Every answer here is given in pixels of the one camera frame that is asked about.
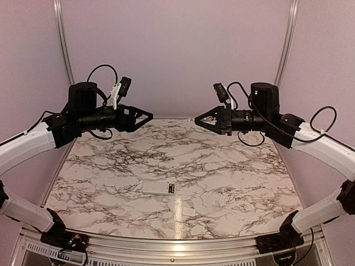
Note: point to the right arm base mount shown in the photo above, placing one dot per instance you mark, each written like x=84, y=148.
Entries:
x=277, y=241

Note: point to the right aluminium frame post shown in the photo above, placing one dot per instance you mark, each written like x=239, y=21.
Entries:
x=288, y=40

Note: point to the front aluminium rail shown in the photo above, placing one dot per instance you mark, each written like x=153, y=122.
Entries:
x=111, y=250

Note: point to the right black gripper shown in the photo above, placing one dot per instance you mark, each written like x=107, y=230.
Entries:
x=226, y=127

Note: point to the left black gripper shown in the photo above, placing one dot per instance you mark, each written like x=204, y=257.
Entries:
x=128, y=123

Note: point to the white remote control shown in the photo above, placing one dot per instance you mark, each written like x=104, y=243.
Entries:
x=155, y=188

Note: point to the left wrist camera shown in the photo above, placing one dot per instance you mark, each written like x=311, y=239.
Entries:
x=119, y=91

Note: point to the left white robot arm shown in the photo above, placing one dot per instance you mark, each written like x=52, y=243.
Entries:
x=88, y=109

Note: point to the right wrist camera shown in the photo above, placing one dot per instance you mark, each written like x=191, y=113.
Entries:
x=222, y=95

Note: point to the white battery cover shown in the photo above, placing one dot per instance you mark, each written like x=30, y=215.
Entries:
x=188, y=211

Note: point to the aluminium frame post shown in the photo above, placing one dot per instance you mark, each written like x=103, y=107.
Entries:
x=59, y=21
x=288, y=40

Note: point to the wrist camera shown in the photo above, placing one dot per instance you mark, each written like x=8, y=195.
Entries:
x=222, y=95
x=119, y=91

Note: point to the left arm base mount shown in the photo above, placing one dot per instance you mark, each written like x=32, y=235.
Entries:
x=67, y=241

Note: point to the left aluminium frame post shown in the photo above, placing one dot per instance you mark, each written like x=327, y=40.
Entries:
x=59, y=21

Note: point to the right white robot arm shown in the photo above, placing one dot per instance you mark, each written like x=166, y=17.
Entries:
x=292, y=132

